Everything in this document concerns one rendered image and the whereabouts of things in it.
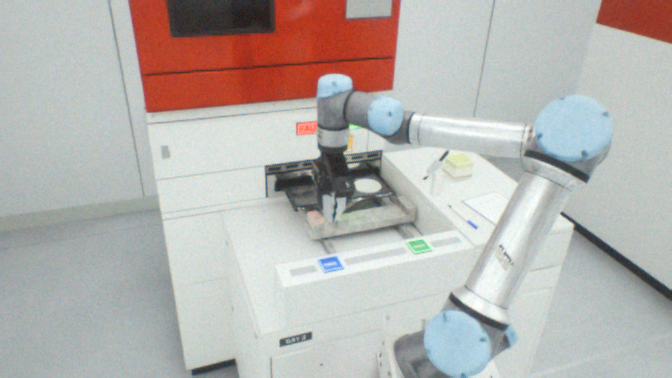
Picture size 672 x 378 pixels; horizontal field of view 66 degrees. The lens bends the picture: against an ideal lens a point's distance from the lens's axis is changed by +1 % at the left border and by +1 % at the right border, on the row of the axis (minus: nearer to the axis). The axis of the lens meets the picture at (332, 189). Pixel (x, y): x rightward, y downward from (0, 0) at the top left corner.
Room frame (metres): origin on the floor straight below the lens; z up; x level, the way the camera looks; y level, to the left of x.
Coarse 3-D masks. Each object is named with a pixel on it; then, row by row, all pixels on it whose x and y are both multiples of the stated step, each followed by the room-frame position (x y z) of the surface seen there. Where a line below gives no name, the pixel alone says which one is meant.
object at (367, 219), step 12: (348, 216) 1.45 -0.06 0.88; (360, 216) 1.45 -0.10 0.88; (372, 216) 1.45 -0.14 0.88; (384, 216) 1.45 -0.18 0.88; (396, 216) 1.46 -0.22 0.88; (408, 216) 1.46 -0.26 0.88; (324, 228) 1.37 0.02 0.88; (336, 228) 1.37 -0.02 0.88; (348, 228) 1.39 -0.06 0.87; (360, 228) 1.40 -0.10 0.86; (372, 228) 1.42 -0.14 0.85
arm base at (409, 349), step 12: (408, 336) 0.82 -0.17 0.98; (420, 336) 0.80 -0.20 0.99; (396, 348) 0.79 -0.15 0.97; (408, 348) 0.78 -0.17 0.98; (420, 348) 0.77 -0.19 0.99; (396, 360) 0.77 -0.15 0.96; (408, 360) 0.76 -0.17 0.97; (420, 360) 0.75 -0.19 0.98; (408, 372) 0.74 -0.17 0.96; (420, 372) 0.74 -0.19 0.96; (432, 372) 0.73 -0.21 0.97
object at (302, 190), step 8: (360, 168) 1.76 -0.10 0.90; (368, 168) 1.76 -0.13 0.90; (352, 176) 1.70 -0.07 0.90; (360, 176) 1.70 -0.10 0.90; (368, 176) 1.70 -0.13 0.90; (376, 176) 1.70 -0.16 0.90; (288, 184) 1.61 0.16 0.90; (296, 184) 1.62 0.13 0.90; (304, 184) 1.62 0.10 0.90; (312, 184) 1.62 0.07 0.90; (384, 184) 1.64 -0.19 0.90; (296, 192) 1.56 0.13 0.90; (304, 192) 1.56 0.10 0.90; (312, 192) 1.56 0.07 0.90; (360, 192) 1.57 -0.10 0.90; (376, 192) 1.58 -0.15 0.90; (384, 192) 1.58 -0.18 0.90; (296, 200) 1.51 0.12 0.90; (304, 200) 1.51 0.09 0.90; (312, 200) 1.51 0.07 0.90
